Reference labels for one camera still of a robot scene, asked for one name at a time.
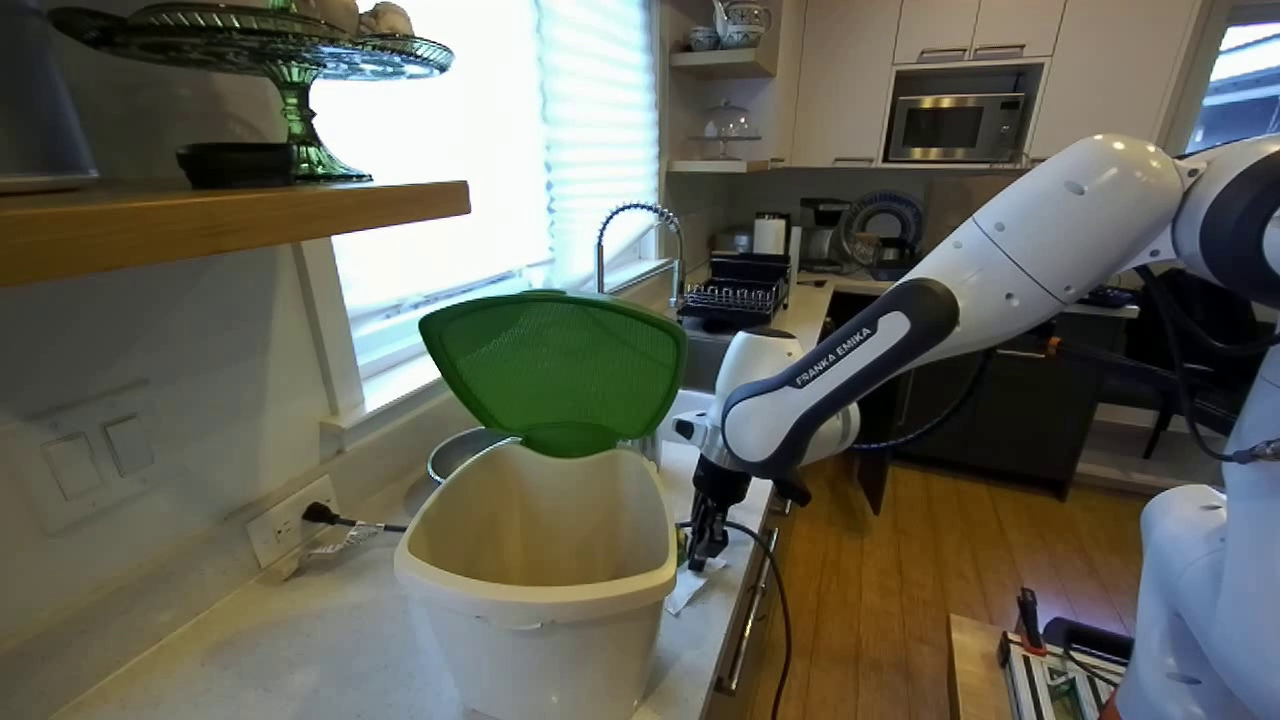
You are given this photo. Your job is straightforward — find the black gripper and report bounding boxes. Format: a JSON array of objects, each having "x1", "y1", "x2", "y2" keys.
[{"x1": 684, "y1": 457, "x2": 760, "y2": 576}]

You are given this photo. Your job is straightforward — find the white serviette tissue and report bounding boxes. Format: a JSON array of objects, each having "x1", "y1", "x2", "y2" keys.
[{"x1": 658, "y1": 549, "x2": 735, "y2": 622}]

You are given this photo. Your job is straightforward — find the green bin lid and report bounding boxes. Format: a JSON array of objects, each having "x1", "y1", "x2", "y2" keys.
[{"x1": 415, "y1": 284, "x2": 695, "y2": 465}]

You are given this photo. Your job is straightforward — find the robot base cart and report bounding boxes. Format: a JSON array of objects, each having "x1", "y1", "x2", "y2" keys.
[{"x1": 944, "y1": 581, "x2": 1138, "y2": 720}]

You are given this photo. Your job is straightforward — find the white plastic waste bin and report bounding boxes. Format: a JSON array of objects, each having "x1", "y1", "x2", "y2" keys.
[{"x1": 393, "y1": 437, "x2": 684, "y2": 720}]

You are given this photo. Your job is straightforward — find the black dish rack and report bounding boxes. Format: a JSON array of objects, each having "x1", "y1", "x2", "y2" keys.
[{"x1": 671, "y1": 249, "x2": 796, "y2": 337}]

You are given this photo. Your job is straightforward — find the dark kitchen island cabinet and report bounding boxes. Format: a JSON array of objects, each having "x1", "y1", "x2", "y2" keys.
[{"x1": 888, "y1": 328, "x2": 1110, "y2": 499}]

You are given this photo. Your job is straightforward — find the black coffee machine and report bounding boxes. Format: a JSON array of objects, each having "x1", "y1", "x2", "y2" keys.
[{"x1": 796, "y1": 193, "x2": 855, "y2": 271}]

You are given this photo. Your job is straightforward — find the chrome sink faucet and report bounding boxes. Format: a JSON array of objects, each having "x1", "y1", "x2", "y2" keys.
[{"x1": 588, "y1": 199, "x2": 689, "y2": 306}]

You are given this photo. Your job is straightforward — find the black power plug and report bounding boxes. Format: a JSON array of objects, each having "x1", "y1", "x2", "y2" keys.
[{"x1": 300, "y1": 496, "x2": 361, "y2": 533}]

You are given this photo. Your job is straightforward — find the glass cake dome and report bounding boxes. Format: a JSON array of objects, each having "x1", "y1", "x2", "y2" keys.
[{"x1": 700, "y1": 97, "x2": 766, "y2": 163}]

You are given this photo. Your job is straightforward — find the white window blind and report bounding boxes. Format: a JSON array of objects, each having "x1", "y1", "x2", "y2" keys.
[{"x1": 536, "y1": 0, "x2": 663, "y2": 292}]

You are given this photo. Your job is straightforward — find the steel built-in microwave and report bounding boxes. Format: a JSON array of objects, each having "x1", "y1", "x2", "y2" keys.
[{"x1": 879, "y1": 64, "x2": 1047, "y2": 169}]

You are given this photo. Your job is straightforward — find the black chair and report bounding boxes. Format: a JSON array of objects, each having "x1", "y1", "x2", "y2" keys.
[{"x1": 1126, "y1": 268, "x2": 1271, "y2": 465}]

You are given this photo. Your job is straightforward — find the small black bowl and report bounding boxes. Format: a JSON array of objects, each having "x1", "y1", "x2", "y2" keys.
[{"x1": 172, "y1": 140, "x2": 300, "y2": 193}]

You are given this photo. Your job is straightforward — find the beige round food item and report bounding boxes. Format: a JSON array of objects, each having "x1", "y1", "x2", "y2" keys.
[
  {"x1": 300, "y1": 0, "x2": 364, "y2": 36},
  {"x1": 361, "y1": 0, "x2": 419, "y2": 39}
]

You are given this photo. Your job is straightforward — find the green glass cake stand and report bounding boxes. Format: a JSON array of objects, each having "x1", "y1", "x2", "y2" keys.
[{"x1": 48, "y1": 0, "x2": 461, "y2": 190}]

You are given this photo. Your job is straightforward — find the long silver cabinet handle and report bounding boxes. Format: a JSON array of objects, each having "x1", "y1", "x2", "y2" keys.
[{"x1": 711, "y1": 526, "x2": 793, "y2": 700}]

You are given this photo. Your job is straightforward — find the white wall outlet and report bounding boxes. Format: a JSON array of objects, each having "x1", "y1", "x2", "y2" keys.
[{"x1": 244, "y1": 473, "x2": 344, "y2": 574}]

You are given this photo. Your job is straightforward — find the white window frame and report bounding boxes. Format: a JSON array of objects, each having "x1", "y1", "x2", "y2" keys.
[{"x1": 291, "y1": 0, "x2": 671, "y2": 431}]

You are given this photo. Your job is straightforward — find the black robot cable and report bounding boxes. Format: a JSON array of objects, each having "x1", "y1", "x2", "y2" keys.
[{"x1": 1138, "y1": 263, "x2": 1280, "y2": 470}]

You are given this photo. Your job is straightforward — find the wooden wall shelf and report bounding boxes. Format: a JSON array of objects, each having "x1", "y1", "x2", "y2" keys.
[{"x1": 0, "y1": 175, "x2": 476, "y2": 292}]

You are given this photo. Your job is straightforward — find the white light switch plate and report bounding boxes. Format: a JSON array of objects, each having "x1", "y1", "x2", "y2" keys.
[{"x1": 17, "y1": 380, "x2": 172, "y2": 533}]

